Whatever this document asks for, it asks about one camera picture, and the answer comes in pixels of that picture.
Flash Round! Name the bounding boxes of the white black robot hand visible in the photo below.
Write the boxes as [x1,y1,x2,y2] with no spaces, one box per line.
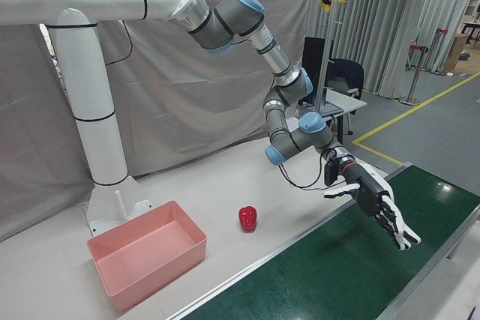
[323,160,422,252]

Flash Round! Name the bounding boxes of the pink plastic basket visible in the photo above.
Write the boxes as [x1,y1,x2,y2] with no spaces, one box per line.
[86,200,209,313]

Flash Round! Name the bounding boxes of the green conveyor belt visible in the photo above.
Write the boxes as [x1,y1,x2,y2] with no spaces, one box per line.
[164,161,480,320]

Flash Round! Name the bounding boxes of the white office desk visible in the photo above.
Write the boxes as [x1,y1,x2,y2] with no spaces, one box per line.
[295,89,368,137]

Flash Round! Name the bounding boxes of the grey laptop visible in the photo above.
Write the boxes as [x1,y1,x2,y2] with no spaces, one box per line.
[295,104,344,118]

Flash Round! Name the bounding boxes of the black office chair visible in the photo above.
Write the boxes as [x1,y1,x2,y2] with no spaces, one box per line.
[325,58,365,98]

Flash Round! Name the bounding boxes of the red bell pepper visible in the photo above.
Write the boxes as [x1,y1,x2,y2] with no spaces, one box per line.
[238,205,260,234]

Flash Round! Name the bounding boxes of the black office monitor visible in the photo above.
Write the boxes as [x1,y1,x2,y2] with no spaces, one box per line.
[301,36,327,106]

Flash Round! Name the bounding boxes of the grey pleated curtain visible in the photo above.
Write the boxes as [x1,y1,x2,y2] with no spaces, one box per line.
[307,0,479,100]

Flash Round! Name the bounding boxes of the grey backdrop cloth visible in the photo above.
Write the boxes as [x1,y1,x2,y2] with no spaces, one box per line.
[0,0,314,242]

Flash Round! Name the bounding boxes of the white robot torso stand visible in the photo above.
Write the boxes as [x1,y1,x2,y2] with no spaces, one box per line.
[0,0,202,238]

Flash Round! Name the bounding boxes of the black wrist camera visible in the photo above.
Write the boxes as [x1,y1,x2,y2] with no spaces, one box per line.
[324,160,341,187]

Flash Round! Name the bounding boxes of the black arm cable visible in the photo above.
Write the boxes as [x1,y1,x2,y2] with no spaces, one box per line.
[277,147,331,190]

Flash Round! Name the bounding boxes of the silver stanchion post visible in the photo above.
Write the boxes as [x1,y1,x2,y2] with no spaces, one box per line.
[399,25,423,106]
[430,27,449,76]

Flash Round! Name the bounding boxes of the aluminium cage frame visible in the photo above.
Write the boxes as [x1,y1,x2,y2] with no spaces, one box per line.
[307,0,480,111]

